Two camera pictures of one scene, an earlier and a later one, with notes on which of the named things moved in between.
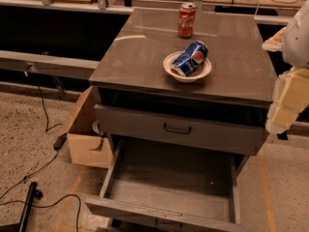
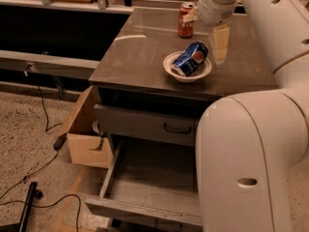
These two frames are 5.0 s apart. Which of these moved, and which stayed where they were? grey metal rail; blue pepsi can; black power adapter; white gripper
Moved: white gripper
Stayed: black power adapter; blue pepsi can; grey metal rail
